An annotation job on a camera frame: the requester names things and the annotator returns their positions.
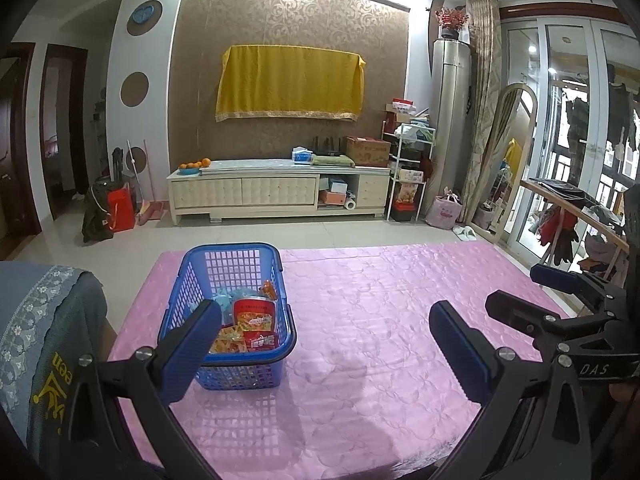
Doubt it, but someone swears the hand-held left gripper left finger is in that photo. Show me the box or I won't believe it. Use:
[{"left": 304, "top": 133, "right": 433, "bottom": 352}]
[{"left": 57, "top": 299, "right": 223, "bottom": 480}]

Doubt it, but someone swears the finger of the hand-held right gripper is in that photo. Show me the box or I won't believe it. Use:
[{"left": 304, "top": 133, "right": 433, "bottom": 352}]
[
  {"left": 485, "top": 290, "right": 622, "bottom": 362},
  {"left": 530, "top": 263, "right": 627, "bottom": 313}
]

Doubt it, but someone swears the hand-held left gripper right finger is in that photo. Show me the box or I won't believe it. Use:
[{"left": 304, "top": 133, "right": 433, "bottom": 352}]
[{"left": 429, "top": 301, "right": 593, "bottom": 480}]

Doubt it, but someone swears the yellow chips packet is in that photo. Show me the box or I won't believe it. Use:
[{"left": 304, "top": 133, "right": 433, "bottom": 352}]
[{"left": 210, "top": 325, "right": 248, "bottom": 354}]

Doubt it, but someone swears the red snack pouch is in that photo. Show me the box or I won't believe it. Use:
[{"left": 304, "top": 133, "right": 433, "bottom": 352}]
[{"left": 245, "top": 332, "right": 279, "bottom": 352}]

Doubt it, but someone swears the red green tray packet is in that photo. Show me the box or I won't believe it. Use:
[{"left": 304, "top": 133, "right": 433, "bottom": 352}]
[{"left": 234, "top": 297, "right": 279, "bottom": 334}]

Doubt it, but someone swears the blue plastic basket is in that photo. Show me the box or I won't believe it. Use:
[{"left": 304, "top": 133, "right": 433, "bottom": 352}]
[{"left": 157, "top": 242, "right": 297, "bottom": 392}]

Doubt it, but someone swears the person's right hand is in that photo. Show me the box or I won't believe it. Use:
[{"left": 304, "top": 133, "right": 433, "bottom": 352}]
[{"left": 607, "top": 380, "right": 640, "bottom": 406}]

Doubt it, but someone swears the red garment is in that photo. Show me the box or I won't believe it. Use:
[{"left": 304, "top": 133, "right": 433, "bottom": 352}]
[{"left": 537, "top": 207, "right": 581, "bottom": 264}]

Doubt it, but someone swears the pink quilted table cover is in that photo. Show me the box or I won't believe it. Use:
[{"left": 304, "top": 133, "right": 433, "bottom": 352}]
[{"left": 107, "top": 241, "right": 571, "bottom": 480}]

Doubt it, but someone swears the pink bag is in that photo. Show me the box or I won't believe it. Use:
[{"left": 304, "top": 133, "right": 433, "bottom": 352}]
[{"left": 425, "top": 187, "right": 463, "bottom": 231}]

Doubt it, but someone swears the arched floor mirror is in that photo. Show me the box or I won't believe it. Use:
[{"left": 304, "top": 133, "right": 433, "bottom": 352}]
[{"left": 482, "top": 82, "right": 538, "bottom": 246}]

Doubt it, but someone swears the pink dustpan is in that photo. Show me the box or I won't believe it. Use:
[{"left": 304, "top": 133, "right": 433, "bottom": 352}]
[{"left": 135, "top": 200, "right": 164, "bottom": 226}]

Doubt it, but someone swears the grey lace chair cover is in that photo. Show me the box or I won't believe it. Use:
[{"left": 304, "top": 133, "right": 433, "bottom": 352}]
[{"left": 0, "top": 260, "right": 108, "bottom": 456}]

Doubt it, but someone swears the red paper bag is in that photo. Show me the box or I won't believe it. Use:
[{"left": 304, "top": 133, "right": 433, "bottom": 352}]
[{"left": 106, "top": 182, "right": 136, "bottom": 233}]

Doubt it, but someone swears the black bag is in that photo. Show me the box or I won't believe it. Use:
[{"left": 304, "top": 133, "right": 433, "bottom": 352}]
[{"left": 81, "top": 177, "right": 115, "bottom": 244}]

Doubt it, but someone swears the glass sliding door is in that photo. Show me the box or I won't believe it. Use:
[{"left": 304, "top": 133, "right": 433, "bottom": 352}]
[{"left": 500, "top": 15, "right": 640, "bottom": 266}]

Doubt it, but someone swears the white metal rack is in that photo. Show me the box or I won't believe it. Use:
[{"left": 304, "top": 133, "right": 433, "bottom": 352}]
[{"left": 382, "top": 102, "right": 436, "bottom": 223}]

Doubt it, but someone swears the cream tv cabinet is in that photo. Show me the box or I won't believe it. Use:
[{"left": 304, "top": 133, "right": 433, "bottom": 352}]
[{"left": 166, "top": 157, "right": 392, "bottom": 226}]

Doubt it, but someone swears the standing air conditioner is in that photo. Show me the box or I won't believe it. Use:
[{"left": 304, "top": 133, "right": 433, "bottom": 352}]
[{"left": 431, "top": 37, "right": 472, "bottom": 221}]

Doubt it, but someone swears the patterned curtain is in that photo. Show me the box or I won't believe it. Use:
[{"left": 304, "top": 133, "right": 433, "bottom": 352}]
[{"left": 460, "top": 0, "right": 501, "bottom": 223}]

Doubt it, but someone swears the cardboard box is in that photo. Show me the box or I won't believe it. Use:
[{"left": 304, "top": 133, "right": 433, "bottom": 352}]
[{"left": 345, "top": 136, "right": 392, "bottom": 168}]

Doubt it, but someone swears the black router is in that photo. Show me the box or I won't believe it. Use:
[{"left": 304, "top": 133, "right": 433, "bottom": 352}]
[{"left": 311, "top": 136, "right": 342, "bottom": 157}]

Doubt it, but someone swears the dark wooden door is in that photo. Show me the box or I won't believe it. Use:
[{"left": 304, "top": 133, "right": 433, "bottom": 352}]
[{"left": 0, "top": 42, "right": 88, "bottom": 236}]

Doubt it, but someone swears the vase of red flowers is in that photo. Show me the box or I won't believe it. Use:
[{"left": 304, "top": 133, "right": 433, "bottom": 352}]
[{"left": 434, "top": 6, "right": 471, "bottom": 41}]

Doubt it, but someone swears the yellow cloth cover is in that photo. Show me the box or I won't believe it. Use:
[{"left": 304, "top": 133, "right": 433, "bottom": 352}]
[{"left": 215, "top": 44, "right": 367, "bottom": 123}]

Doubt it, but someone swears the wooden clothes rail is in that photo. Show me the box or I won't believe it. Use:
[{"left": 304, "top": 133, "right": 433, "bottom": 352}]
[{"left": 520, "top": 177, "right": 630, "bottom": 252}]

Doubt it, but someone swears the brown round wall disc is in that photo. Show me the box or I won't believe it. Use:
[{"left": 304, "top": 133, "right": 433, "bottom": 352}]
[{"left": 120, "top": 71, "right": 150, "bottom": 107}]

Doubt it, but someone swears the blue round wall disc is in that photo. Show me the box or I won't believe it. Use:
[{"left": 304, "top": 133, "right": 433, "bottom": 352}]
[{"left": 126, "top": 0, "right": 163, "bottom": 37}]

